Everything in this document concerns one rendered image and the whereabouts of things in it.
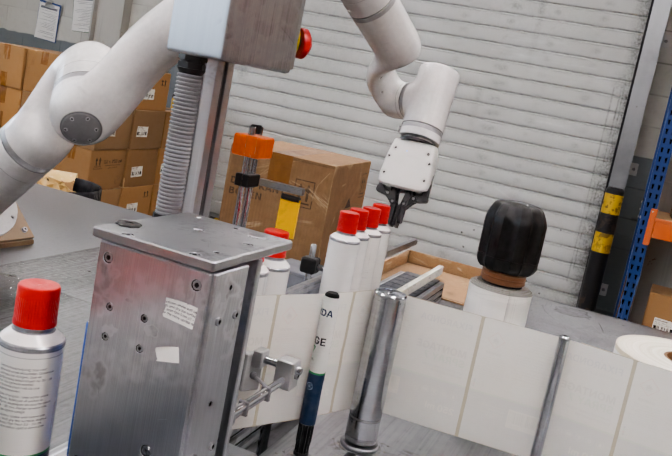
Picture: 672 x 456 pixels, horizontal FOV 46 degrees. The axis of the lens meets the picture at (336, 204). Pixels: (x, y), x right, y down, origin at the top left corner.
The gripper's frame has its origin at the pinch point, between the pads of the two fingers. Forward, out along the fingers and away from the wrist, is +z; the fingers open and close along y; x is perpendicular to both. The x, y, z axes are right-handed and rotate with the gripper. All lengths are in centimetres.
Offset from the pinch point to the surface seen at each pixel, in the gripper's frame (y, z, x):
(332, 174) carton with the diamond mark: -16.5, -6.0, 3.3
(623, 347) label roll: 45, 17, -36
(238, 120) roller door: -241, -113, 359
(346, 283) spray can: 1.8, 17.3, -22.2
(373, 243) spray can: 1.8, 8.5, -14.5
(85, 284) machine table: -49, 31, -18
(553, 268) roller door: 5, -67, 378
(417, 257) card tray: -10, -4, 69
